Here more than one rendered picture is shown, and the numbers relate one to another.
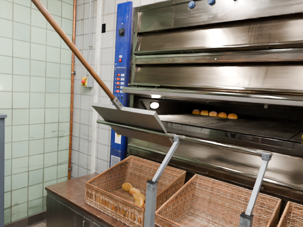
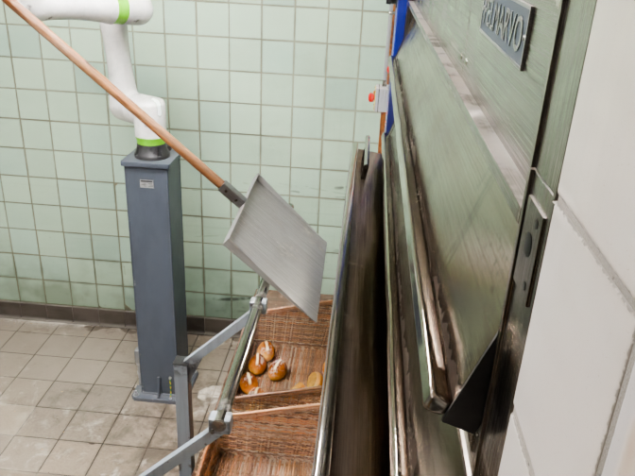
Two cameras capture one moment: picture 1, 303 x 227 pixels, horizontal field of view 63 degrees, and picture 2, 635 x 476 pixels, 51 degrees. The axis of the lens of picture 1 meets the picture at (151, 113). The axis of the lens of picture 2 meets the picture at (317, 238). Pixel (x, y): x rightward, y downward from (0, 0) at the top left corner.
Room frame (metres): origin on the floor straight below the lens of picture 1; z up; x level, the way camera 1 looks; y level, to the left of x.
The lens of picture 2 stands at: (0.64, -1.52, 2.07)
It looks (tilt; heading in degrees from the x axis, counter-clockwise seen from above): 24 degrees down; 55
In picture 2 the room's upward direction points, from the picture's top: 3 degrees clockwise
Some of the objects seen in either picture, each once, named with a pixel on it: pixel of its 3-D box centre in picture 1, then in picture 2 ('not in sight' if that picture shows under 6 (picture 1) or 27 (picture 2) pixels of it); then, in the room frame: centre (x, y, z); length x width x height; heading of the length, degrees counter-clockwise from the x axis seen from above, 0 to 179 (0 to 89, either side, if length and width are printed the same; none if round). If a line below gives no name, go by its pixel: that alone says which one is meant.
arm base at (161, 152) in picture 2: not in sight; (156, 144); (1.62, 1.13, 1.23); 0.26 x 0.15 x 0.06; 51
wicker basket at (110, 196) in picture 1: (135, 186); (302, 359); (1.73, 0.08, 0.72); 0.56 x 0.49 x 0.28; 52
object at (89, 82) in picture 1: (87, 81); (383, 97); (2.47, 0.66, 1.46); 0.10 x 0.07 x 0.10; 52
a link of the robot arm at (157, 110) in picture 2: not in sight; (147, 119); (1.58, 1.10, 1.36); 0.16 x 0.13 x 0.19; 107
